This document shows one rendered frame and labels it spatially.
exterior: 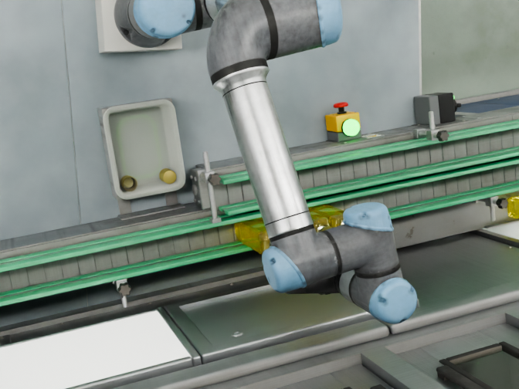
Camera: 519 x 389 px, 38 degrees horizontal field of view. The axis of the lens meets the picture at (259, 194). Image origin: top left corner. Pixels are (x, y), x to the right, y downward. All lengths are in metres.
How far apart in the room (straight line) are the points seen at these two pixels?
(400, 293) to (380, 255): 0.07
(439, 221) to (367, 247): 0.93
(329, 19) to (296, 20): 0.06
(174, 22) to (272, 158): 0.52
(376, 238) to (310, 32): 0.35
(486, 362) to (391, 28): 1.06
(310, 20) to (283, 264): 0.40
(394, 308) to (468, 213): 0.97
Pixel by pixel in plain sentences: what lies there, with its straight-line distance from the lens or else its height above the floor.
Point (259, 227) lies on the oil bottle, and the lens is 1.75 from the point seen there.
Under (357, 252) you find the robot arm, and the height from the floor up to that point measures 1.59.
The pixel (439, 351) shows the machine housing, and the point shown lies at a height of 1.48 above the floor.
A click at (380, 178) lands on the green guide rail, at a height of 0.95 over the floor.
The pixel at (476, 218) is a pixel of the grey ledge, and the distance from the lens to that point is 2.20.
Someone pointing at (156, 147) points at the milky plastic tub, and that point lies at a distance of 1.93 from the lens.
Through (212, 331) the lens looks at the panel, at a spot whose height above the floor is 1.20.
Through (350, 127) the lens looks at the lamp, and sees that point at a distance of 2.00.
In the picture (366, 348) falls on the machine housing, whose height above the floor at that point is 1.42.
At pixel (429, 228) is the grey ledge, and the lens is 2.13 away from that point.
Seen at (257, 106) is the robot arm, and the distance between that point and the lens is 1.21.
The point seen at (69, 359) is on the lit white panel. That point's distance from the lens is 1.59.
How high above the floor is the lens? 2.65
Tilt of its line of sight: 69 degrees down
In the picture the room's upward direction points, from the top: 112 degrees clockwise
